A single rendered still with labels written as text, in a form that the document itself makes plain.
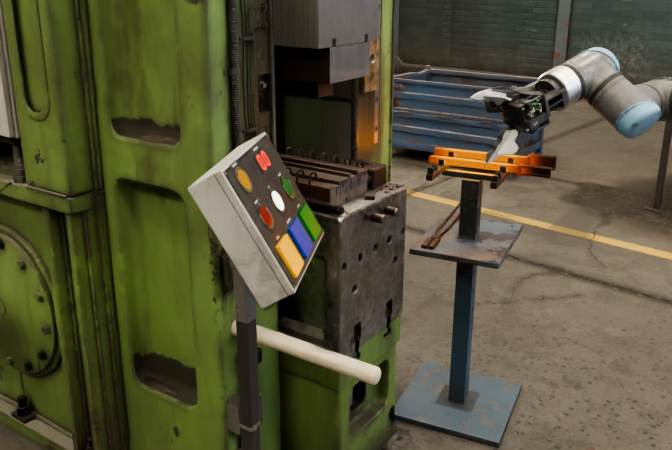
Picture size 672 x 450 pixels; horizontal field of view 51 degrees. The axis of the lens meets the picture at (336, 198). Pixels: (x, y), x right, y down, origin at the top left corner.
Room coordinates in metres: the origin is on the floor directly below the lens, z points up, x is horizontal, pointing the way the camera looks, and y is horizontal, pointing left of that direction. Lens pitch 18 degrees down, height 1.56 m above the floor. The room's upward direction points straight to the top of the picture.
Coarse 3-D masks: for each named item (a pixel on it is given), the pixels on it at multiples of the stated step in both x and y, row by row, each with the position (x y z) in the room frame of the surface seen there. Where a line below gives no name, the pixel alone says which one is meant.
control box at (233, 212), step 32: (224, 160) 1.43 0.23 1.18; (256, 160) 1.45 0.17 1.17; (192, 192) 1.28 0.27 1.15; (224, 192) 1.27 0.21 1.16; (256, 192) 1.36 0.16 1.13; (224, 224) 1.27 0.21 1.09; (256, 224) 1.27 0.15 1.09; (288, 224) 1.41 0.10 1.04; (256, 256) 1.26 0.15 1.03; (256, 288) 1.26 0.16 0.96; (288, 288) 1.25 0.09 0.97
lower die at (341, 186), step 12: (288, 156) 2.18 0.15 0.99; (300, 168) 2.04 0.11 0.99; (312, 168) 2.02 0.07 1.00; (324, 168) 2.01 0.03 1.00; (348, 168) 2.01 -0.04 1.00; (360, 168) 2.04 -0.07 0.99; (300, 180) 1.95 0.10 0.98; (312, 180) 1.95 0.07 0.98; (324, 180) 1.93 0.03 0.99; (336, 180) 1.92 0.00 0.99; (348, 180) 1.95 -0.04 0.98; (360, 180) 2.00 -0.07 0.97; (312, 192) 1.90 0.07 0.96; (324, 192) 1.88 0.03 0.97; (336, 192) 1.90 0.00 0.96; (348, 192) 1.95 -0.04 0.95; (360, 192) 2.00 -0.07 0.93
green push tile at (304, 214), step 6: (306, 204) 1.55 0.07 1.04; (300, 210) 1.50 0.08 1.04; (306, 210) 1.53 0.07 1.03; (300, 216) 1.48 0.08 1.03; (306, 216) 1.51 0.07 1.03; (312, 216) 1.54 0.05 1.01; (306, 222) 1.49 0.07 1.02; (312, 222) 1.52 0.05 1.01; (306, 228) 1.48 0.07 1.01; (312, 228) 1.50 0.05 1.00; (318, 228) 1.54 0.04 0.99; (312, 234) 1.48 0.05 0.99; (318, 234) 1.51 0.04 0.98; (312, 240) 1.48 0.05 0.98
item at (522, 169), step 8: (432, 160) 2.35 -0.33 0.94; (448, 160) 2.33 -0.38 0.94; (456, 160) 2.31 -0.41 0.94; (464, 160) 2.30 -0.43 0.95; (472, 160) 2.30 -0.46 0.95; (480, 160) 2.31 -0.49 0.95; (480, 168) 2.28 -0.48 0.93; (488, 168) 2.27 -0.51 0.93; (496, 168) 2.26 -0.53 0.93; (512, 168) 2.23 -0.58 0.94; (520, 168) 2.22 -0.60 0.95; (528, 168) 2.21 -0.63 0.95; (536, 168) 2.20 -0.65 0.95; (544, 168) 2.19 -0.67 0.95; (536, 176) 2.20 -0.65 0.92; (544, 176) 2.19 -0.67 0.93
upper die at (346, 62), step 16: (288, 48) 1.94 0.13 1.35; (304, 48) 1.91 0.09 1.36; (336, 48) 1.89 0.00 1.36; (352, 48) 1.96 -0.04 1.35; (368, 48) 2.03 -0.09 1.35; (288, 64) 1.95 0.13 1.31; (304, 64) 1.92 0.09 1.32; (320, 64) 1.89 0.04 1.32; (336, 64) 1.89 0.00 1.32; (352, 64) 1.96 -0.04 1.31; (368, 64) 2.03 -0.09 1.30; (304, 80) 1.92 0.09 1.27; (320, 80) 1.89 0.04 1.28; (336, 80) 1.89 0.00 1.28
